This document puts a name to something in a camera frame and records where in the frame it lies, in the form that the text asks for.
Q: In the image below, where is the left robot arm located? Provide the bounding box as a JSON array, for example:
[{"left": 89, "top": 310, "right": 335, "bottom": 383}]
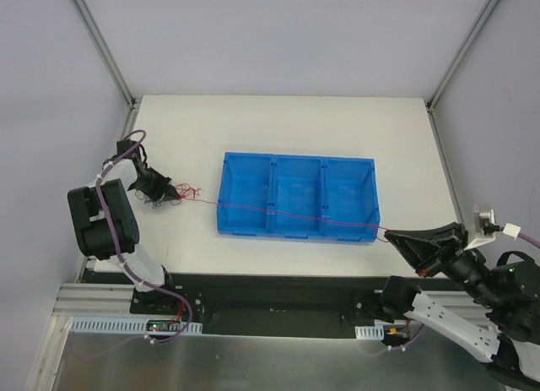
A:
[{"left": 67, "top": 138, "right": 180, "bottom": 314}]

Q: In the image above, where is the white cable duct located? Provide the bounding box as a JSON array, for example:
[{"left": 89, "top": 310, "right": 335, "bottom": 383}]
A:
[
  {"left": 71, "top": 318, "right": 203, "bottom": 336},
  {"left": 354, "top": 324, "right": 385, "bottom": 341}
]

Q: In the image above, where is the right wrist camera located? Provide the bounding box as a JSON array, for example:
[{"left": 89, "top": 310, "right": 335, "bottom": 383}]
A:
[{"left": 468, "top": 203, "right": 499, "bottom": 248}]

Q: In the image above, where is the right aluminium corner post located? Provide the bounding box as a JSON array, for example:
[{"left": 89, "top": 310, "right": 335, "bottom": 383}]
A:
[{"left": 426, "top": 0, "right": 503, "bottom": 113}]

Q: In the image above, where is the aluminium frame rail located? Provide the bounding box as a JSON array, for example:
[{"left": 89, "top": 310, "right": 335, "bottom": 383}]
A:
[{"left": 53, "top": 283, "right": 133, "bottom": 317}]

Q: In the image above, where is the right white cable duct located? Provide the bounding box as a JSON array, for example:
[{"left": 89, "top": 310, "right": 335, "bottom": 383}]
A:
[{"left": 354, "top": 324, "right": 385, "bottom": 341}]

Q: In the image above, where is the red cable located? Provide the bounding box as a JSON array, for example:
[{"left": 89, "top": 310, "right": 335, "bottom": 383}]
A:
[{"left": 175, "top": 182, "right": 392, "bottom": 243}]

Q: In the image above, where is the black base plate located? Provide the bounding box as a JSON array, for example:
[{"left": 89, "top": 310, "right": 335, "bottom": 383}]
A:
[{"left": 130, "top": 272, "right": 431, "bottom": 337}]

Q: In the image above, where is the left white cable duct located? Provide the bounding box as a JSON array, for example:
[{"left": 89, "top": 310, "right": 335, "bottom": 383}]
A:
[{"left": 71, "top": 318, "right": 203, "bottom": 336}]

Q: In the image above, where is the blue three-compartment bin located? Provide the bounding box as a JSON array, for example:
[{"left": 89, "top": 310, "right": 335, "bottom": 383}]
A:
[{"left": 216, "top": 152, "right": 381, "bottom": 243}]

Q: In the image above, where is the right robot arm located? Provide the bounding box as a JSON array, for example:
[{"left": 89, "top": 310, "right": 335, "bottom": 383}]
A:
[{"left": 380, "top": 222, "right": 539, "bottom": 390}]

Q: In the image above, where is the left aluminium corner post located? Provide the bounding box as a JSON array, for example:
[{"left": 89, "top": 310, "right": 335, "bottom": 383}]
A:
[{"left": 70, "top": 0, "right": 137, "bottom": 110}]

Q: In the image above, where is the aluminium corner post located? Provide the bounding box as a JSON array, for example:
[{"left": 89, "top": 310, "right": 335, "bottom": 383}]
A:
[
  {"left": 70, "top": 0, "right": 137, "bottom": 110},
  {"left": 426, "top": 0, "right": 503, "bottom": 113}
]

